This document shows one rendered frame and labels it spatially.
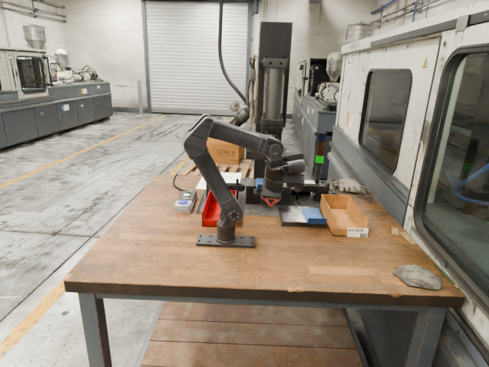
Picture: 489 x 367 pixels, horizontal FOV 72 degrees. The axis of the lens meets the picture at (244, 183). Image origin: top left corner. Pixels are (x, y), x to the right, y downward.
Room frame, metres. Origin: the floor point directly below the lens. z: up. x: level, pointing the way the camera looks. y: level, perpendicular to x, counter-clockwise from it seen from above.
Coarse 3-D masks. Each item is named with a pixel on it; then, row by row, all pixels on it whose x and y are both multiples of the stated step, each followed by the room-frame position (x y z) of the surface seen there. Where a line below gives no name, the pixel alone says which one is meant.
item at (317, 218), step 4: (304, 208) 1.29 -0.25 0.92; (308, 208) 1.29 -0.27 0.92; (312, 208) 1.30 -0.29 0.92; (316, 208) 1.30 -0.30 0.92; (304, 212) 1.26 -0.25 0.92; (308, 212) 1.26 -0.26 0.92; (316, 212) 1.26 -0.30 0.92; (308, 216) 1.21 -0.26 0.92; (312, 216) 1.22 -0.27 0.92; (316, 216) 1.22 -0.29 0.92; (320, 216) 1.22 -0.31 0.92; (308, 220) 1.15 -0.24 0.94; (312, 220) 1.15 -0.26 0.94; (316, 220) 1.15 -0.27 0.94; (320, 220) 1.15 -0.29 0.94; (324, 220) 1.15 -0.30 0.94
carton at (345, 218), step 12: (324, 204) 1.28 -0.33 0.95; (336, 204) 1.35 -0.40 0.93; (348, 204) 1.33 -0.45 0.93; (324, 216) 1.26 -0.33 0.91; (336, 216) 1.26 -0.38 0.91; (348, 216) 1.27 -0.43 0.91; (360, 216) 1.17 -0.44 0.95; (336, 228) 1.16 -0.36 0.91; (348, 228) 1.10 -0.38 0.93; (360, 228) 1.10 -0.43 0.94
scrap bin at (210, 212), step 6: (210, 192) 1.38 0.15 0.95; (234, 192) 1.39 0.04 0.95; (210, 198) 1.38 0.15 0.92; (204, 204) 1.22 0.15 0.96; (210, 204) 1.35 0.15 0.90; (216, 204) 1.36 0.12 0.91; (204, 210) 1.20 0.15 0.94; (210, 210) 1.28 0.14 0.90; (216, 210) 1.29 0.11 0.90; (204, 216) 1.19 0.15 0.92; (210, 216) 1.23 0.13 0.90; (216, 216) 1.23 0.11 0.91; (204, 222) 1.14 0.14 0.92; (210, 222) 1.14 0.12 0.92; (216, 222) 1.14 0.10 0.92
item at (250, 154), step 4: (268, 132) 1.41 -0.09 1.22; (272, 132) 1.40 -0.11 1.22; (276, 132) 1.42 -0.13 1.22; (272, 136) 1.41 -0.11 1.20; (276, 136) 1.51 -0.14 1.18; (284, 148) 1.46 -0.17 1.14; (248, 152) 1.38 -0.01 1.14; (252, 152) 1.38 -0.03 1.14; (256, 152) 1.38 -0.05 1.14; (248, 156) 1.38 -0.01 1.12; (252, 156) 1.38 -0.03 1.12; (256, 156) 1.38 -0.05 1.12; (260, 156) 1.38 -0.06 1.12; (264, 156) 1.38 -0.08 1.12; (252, 160) 1.46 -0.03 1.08; (264, 160) 1.42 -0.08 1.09
